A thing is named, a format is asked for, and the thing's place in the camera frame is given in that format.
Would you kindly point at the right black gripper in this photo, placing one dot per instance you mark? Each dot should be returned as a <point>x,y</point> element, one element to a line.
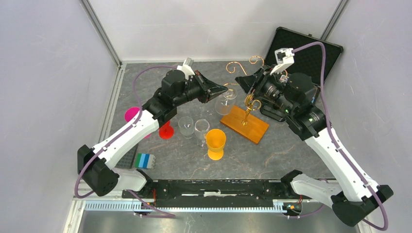
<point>256,80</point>

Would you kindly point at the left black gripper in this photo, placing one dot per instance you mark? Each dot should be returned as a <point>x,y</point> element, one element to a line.
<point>209,89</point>

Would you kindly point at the clear glass back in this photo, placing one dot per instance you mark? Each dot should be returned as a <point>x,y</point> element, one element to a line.
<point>201,128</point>

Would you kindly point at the gold wire glass rack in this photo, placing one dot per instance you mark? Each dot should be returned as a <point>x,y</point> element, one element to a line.
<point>244,123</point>

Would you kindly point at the clear textured glass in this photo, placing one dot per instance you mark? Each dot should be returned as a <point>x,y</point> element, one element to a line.
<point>186,126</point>

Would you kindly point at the yellow wine glass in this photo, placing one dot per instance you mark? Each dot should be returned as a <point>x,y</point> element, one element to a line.
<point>215,140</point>

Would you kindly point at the red wine glass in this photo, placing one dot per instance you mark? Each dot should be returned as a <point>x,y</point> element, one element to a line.
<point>166,131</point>

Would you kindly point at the pink wine glass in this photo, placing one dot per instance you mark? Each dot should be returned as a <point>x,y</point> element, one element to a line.
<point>132,115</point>

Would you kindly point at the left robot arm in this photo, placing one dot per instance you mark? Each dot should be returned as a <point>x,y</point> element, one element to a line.
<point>95,165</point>

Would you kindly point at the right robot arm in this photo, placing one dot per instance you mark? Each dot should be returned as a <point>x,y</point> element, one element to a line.
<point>355,194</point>

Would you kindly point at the black poker chip case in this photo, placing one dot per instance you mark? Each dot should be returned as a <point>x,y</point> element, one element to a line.
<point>307,61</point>

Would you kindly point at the green blue lego block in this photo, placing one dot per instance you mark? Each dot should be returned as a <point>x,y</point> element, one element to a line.
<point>144,161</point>

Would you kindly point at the grey lego baseplate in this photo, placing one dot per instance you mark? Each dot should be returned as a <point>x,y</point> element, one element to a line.
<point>128,160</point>

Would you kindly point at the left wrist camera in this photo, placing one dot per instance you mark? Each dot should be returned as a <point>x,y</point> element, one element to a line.
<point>186,68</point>

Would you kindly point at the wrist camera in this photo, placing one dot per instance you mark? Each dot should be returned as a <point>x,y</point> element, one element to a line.
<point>284,59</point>
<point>186,68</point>

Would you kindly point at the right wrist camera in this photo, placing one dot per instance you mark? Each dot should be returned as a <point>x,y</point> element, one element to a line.
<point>284,59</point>

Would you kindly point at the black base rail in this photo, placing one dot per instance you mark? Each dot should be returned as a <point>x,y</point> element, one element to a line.
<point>222,196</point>

